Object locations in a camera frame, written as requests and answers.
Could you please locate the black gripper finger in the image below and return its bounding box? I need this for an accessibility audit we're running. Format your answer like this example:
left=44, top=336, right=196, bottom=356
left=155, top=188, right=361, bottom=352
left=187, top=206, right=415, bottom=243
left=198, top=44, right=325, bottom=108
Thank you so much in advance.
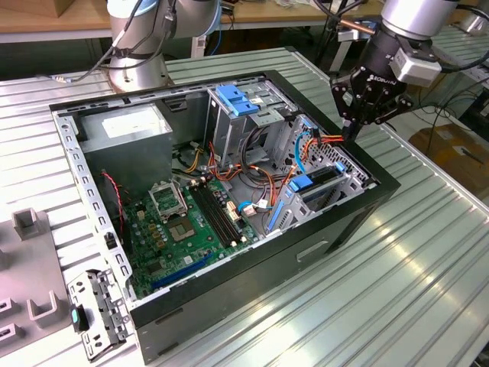
left=360, top=90, right=416, bottom=127
left=330, top=71, right=368, bottom=141

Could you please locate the orange yellow power wire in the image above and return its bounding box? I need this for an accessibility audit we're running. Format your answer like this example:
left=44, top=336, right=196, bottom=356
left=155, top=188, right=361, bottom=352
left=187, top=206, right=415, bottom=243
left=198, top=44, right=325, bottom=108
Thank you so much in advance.
left=300, top=132, right=349, bottom=164

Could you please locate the hard disk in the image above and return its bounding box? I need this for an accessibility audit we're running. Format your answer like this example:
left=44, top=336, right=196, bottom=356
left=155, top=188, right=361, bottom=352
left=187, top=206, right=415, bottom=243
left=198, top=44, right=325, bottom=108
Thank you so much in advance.
left=267, top=161, right=347, bottom=233

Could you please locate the grey metal disk bay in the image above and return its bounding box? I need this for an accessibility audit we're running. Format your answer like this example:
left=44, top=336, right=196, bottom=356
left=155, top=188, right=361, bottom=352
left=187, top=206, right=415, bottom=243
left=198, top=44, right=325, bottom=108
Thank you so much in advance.
left=262, top=112, right=379, bottom=239

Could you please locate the copper coloured rod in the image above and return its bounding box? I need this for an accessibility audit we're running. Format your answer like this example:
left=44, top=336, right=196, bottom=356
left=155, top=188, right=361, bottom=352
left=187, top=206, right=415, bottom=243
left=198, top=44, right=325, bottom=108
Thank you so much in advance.
left=338, top=18, right=380, bottom=34

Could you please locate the large cardboard box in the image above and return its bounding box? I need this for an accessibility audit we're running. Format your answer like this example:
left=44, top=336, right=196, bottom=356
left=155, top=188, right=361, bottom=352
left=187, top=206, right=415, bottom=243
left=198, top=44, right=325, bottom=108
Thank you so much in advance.
left=407, top=122, right=489, bottom=194

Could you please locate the blue plastic drive latch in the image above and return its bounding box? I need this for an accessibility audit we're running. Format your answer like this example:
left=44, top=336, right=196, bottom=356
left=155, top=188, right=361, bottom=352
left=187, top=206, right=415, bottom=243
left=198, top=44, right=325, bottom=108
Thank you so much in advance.
left=215, top=84, right=262, bottom=119

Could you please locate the grey optical drive cage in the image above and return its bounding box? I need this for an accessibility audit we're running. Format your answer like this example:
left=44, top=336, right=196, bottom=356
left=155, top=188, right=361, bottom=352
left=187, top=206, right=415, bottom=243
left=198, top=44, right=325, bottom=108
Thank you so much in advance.
left=204, top=82, right=300, bottom=171

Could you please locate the black RAM slot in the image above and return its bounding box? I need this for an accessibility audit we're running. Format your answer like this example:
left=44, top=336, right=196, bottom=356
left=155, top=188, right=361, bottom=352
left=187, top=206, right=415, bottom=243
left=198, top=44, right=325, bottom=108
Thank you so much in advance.
left=189, top=183, right=236, bottom=248
left=199, top=180, right=248, bottom=245

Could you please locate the metal socket cover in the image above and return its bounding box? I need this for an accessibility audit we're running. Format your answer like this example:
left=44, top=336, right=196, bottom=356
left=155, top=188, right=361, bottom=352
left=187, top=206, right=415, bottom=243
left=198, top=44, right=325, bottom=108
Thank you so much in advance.
left=147, top=179, right=189, bottom=225

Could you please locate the CPU socket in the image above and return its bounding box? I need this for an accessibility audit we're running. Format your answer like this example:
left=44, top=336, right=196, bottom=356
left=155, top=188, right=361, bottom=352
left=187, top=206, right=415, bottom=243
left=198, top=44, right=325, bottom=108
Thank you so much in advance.
left=166, top=217, right=197, bottom=243

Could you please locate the green motherboard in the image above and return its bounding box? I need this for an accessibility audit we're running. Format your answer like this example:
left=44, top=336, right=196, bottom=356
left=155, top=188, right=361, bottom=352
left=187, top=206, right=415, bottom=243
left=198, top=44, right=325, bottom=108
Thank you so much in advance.
left=122, top=176, right=261, bottom=301

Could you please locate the grey power supply unit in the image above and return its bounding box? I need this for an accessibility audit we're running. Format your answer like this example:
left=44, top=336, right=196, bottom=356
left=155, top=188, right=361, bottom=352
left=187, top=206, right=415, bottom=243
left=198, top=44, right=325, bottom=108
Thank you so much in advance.
left=78, top=103, right=174, bottom=194

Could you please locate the black open PC case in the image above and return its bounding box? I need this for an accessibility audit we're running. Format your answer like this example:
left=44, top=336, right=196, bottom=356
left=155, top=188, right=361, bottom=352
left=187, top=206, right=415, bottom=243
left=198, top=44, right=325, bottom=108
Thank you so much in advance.
left=48, top=68, right=401, bottom=366

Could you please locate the blue expansion slot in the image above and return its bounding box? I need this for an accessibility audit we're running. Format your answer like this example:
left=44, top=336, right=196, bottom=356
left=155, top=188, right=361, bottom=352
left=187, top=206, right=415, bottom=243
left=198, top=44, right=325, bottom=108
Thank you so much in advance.
left=151, top=251, right=214, bottom=291

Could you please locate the black case fan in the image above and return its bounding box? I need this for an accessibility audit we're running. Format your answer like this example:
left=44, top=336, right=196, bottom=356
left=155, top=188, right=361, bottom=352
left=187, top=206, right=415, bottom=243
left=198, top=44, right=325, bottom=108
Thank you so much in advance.
left=94, top=170, right=134, bottom=258

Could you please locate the black latch blue button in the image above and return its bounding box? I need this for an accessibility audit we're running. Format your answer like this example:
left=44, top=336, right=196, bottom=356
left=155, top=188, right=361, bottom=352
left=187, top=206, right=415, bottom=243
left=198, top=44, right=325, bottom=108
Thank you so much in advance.
left=70, top=304, right=92, bottom=333

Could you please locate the grey parts rack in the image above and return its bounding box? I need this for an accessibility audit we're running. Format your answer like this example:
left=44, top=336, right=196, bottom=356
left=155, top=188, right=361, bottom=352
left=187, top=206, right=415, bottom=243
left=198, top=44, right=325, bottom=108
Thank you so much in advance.
left=0, top=208, right=73, bottom=345

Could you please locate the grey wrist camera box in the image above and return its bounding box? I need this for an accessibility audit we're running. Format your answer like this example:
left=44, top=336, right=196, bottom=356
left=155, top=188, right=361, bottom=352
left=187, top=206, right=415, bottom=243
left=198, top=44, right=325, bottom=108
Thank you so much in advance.
left=388, top=46, right=443, bottom=88

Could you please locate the blue data wire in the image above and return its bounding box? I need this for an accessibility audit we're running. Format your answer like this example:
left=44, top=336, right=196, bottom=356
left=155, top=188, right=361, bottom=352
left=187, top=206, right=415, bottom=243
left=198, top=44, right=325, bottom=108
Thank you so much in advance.
left=293, top=117, right=313, bottom=174

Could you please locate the orange wire bundle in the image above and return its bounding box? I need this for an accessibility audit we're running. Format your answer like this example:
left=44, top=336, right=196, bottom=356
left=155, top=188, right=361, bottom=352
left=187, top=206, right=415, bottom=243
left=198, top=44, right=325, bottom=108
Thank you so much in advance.
left=206, top=141, right=297, bottom=215

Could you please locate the light blue wire white plug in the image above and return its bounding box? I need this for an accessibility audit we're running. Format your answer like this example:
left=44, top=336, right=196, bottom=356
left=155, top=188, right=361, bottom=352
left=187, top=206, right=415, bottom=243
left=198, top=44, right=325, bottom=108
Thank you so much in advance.
left=236, top=200, right=270, bottom=219

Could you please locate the yellow black wire bundle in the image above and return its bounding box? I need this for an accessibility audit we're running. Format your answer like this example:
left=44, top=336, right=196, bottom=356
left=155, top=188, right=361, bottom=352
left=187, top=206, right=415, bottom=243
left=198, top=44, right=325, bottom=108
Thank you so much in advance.
left=172, top=141, right=207, bottom=176

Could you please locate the red black fan wire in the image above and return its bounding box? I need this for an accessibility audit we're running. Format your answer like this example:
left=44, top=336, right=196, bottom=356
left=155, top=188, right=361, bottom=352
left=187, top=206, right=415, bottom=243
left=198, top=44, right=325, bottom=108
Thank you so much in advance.
left=101, top=171, right=127, bottom=245

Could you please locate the black cable metal plug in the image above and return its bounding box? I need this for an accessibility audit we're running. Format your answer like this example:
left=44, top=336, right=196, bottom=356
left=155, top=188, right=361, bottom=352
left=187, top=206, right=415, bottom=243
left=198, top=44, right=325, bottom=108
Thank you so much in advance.
left=36, top=0, right=176, bottom=84

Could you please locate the grey slot cover bracket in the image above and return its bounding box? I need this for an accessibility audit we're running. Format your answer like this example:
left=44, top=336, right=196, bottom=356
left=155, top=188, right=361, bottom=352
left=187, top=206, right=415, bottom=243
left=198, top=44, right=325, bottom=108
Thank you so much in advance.
left=66, top=267, right=131, bottom=363

